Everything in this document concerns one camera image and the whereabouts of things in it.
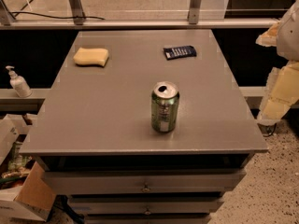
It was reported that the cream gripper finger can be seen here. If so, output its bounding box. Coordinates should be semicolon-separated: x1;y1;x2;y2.
257;61;299;126
256;21;279;47

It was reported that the yellow sponge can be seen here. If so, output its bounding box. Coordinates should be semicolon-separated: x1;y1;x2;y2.
73;48;109;67

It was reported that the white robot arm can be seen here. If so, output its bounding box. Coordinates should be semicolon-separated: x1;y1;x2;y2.
256;1;299;126

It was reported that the blue rxbar wrapper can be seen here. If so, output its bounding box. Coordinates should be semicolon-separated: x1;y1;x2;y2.
164;46;197;60

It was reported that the green soda can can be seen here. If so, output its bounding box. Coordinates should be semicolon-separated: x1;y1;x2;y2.
151;81;179;133

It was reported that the grey drawer cabinet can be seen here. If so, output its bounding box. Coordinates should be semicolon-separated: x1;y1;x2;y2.
21;30;266;224

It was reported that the white pump soap bottle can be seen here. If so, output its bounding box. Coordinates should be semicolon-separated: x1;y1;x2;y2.
6;65;32;98

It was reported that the green bottle in box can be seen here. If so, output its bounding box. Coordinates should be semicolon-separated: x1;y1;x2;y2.
8;141;30;171

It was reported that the open cardboard box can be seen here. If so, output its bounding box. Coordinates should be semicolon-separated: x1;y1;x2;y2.
0;114;56;221

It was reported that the black floor cable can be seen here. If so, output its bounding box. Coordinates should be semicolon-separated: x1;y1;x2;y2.
262;123;278;138

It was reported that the grey metal railing frame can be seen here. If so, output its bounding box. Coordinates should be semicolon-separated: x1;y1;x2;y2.
1;0;296;30

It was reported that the black cable on ledge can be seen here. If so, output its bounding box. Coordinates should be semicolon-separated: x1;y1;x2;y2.
8;10;107;21

